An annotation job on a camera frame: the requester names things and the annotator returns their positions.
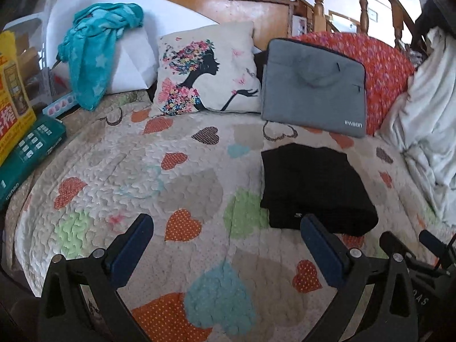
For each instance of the black pants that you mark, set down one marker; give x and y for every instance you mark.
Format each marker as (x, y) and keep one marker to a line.
(300, 180)

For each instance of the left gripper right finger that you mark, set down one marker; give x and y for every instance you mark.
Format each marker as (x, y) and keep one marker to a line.
(347, 270)

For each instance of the pink paint palette box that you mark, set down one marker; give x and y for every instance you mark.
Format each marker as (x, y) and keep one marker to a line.
(60, 106)

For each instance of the white storage shelf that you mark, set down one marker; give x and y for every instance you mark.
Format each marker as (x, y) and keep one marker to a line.
(30, 40)

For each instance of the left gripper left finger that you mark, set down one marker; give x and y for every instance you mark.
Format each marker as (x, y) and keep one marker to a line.
(79, 300)

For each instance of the green box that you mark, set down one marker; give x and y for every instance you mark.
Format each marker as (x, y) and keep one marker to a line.
(39, 142)

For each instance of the grey laptop bag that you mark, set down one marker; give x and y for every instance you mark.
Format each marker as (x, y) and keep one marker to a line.
(311, 86)

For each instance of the red floral pillow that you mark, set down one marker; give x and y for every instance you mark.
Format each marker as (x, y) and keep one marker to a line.
(387, 69)

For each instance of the white pillow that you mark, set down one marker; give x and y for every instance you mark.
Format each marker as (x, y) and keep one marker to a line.
(136, 56)

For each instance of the white cushion with woman print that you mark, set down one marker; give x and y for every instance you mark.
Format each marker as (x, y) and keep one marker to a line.
(209, 68)

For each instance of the white crumpled blanket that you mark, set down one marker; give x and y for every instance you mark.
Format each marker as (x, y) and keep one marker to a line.
(421, 126)

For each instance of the yellow red printed bag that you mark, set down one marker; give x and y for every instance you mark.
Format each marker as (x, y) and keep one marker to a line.
(17, 115)

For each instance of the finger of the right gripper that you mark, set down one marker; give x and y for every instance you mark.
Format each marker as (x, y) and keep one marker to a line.
(393, 247)
(433, 244)

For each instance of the heart pattern quilt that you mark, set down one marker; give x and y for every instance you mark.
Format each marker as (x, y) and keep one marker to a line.
(214, 270)

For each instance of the teal star blanket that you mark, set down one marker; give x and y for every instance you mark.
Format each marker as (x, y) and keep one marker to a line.
(88, 48)

